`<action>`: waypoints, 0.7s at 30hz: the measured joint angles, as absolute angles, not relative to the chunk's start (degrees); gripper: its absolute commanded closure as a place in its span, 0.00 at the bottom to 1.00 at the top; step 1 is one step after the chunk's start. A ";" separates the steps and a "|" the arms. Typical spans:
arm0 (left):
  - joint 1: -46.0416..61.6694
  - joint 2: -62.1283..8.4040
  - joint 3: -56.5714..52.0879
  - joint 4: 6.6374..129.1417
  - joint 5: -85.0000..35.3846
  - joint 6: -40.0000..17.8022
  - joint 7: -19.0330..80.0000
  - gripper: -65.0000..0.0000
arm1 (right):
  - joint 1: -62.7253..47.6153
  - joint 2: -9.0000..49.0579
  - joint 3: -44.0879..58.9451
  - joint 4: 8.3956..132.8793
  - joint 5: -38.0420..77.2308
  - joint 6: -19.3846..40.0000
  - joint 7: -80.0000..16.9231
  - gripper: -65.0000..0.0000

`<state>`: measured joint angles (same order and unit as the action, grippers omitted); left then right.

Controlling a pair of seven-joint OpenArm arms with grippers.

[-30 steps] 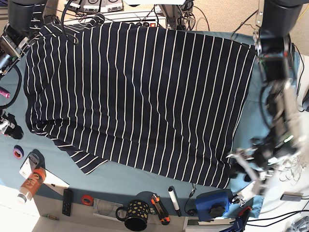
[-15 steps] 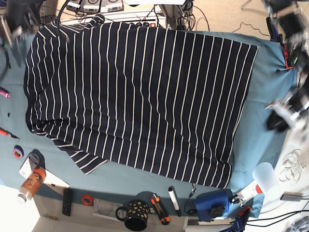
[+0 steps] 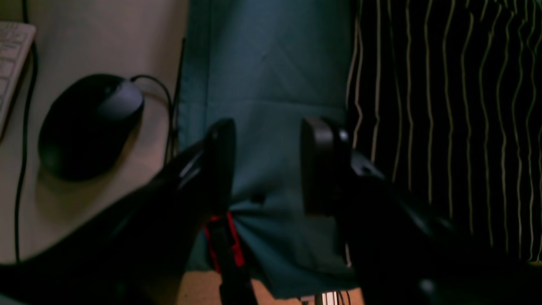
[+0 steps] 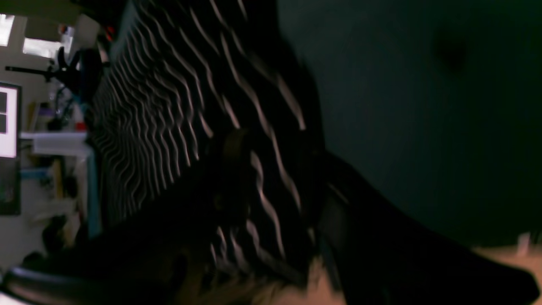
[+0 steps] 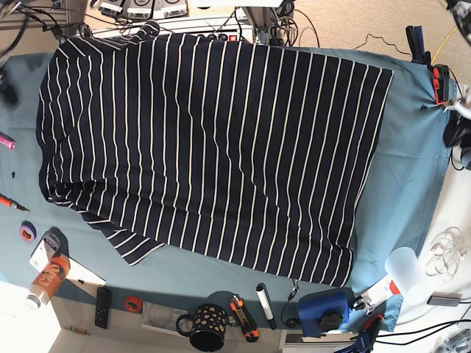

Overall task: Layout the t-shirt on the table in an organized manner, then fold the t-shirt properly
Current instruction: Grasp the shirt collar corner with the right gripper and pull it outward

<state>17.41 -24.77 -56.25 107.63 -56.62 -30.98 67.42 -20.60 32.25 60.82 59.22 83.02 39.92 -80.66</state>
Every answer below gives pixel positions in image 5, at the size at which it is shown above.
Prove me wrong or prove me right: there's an orange drink bottle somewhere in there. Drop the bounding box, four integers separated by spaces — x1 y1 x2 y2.
25 254 70 310

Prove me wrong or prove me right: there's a black red clamp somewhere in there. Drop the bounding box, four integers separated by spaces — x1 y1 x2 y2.
429 64 450 106

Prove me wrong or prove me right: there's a blue box with knob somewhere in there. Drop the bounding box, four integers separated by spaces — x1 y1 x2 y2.
297 291 351 337

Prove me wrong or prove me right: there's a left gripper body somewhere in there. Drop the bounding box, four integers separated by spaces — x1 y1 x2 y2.
445 86 471 118

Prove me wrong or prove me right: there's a navy white striped t-shirt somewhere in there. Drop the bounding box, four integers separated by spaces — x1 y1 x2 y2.
37 21 394 287

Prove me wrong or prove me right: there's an orange tape roll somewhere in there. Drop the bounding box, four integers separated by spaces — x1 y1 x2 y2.
124 296 143 314

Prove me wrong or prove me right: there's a blue handled clamp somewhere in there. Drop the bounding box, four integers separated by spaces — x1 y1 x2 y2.
336 314 383 353

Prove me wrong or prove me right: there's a white phone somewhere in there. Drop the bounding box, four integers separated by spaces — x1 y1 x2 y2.
29 232 60 272

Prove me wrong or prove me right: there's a purple tape roll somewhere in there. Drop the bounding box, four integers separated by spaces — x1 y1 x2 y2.
20 221 37 243

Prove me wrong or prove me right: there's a black lanyard with clip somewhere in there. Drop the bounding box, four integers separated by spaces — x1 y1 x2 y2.
280 279 300 329

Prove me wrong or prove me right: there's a black remote control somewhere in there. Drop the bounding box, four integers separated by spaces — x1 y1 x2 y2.
95 287 112 329

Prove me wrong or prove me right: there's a power strip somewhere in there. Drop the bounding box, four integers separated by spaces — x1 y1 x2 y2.
195 32 252 43

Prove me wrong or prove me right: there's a blue table cloth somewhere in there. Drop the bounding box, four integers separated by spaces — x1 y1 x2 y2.
1 49 450 325

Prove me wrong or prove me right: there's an orange black utility knife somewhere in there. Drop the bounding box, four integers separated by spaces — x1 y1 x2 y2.
230 294 259 343

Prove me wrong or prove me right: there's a white marker pen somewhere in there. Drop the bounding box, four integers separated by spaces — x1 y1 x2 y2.
256 284 277 330

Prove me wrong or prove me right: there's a white cable bundle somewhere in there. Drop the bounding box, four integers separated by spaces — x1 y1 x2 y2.
425 227 467 283

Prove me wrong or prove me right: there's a black yellow patterned mug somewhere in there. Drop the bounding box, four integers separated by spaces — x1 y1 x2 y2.
176 304 228 352

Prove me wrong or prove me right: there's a translucent plastic cup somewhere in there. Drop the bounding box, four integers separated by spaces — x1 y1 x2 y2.
384 247 431 305

